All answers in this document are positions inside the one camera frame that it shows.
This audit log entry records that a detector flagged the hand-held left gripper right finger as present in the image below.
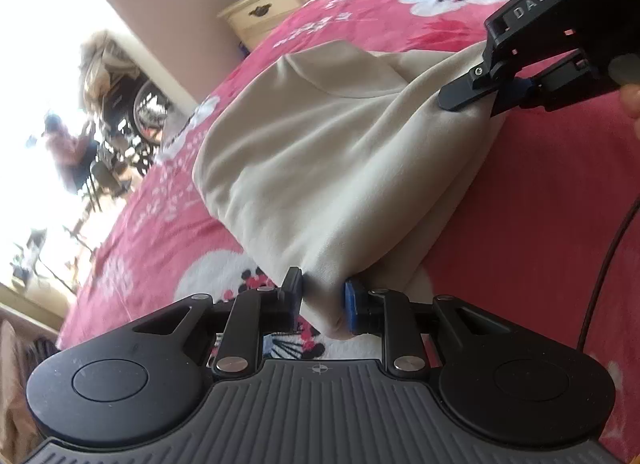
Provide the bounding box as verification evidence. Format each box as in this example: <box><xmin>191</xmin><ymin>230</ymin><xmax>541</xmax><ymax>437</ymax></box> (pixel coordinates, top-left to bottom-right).
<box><xmin>342</xmin><ymin>280</ymin><xmax>516</xmax><ymax>380</ymax></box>

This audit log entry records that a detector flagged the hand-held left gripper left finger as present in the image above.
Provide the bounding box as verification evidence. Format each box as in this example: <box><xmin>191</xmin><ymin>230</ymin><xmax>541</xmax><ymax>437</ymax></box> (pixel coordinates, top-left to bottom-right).
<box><xmin>132</xmin><ymin>267</ymin><xmax>304</xmax><ymax>379</ymax></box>

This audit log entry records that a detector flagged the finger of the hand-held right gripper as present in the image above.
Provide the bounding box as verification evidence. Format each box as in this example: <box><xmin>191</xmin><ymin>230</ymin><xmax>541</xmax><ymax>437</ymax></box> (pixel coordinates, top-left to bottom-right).
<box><xmin>491</xmin><ymin>51</ymin><xmax>622</xmax><ymax>118</ymax></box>
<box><xmin>436</xmin><ymin>48</ymin><xmax>583</xmax><ymax>112</ymax></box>

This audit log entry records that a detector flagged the beige hooded zip jacket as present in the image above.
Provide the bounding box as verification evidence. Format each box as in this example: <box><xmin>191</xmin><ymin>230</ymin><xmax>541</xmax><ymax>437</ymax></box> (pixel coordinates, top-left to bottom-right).
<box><xmin>191</xmin><ymin>40</ymin><xmax>512</xmax><ymax>340</ymax></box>

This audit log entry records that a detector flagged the beige clothes heap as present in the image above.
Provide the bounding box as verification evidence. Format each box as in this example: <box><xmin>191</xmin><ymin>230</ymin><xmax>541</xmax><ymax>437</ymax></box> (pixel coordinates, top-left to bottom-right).
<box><xmin>79</xmin><ymin>29</ymin><xmax>143</xmax><ymax>107</ymax></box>

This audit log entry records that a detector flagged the person's right hand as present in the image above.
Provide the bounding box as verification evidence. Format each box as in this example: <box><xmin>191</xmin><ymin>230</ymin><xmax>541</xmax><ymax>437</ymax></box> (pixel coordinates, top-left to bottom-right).
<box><xmin>619</xmin><ymin>83</ymin><xmax>640</xmax><ymax>137</ymax></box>

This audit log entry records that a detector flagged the pink floral blanket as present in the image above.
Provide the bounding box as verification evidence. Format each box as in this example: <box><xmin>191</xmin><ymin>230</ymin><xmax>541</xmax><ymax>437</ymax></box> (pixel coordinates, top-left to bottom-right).
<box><xmin>56</xmin><ymin>0</ymin><xmax>640</xmax><ymax>464</ymax></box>

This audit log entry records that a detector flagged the cream nightstand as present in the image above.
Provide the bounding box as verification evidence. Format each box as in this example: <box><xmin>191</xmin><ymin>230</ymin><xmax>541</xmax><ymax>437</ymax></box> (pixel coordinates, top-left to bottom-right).
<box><xmin>216</xmin><ymin>0</ymin><xmax>321</xmax><ymax>51</ymax></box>

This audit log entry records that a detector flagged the folding stool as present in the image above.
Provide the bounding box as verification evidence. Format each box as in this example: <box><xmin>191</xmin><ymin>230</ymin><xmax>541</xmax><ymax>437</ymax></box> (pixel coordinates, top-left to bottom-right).
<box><xmin>72</xmin><ymin>161</ymin><xmax>133</xmax><ymax>212</ymax></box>

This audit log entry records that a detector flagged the black wheelchair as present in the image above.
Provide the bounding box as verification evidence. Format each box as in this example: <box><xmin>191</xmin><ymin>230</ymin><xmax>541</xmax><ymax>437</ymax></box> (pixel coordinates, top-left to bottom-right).
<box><xmin>97</xmin><ymin>66</ymin><xmax>177</xmax><ymax>167</ymax></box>

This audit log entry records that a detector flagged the folding table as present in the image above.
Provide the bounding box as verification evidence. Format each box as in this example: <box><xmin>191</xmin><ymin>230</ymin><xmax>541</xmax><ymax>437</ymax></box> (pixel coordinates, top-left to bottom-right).
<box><xmin>9</xmin><ymin>223</ymin><xmax>98</xmax><ymax>296</ymax></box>

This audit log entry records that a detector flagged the black cable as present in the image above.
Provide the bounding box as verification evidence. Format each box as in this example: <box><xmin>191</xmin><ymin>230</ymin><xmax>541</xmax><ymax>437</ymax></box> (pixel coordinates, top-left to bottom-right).
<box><xmin>576</xmin><ymin>198</ymin><xmax>640</xmax><ymax>351</ymax></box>

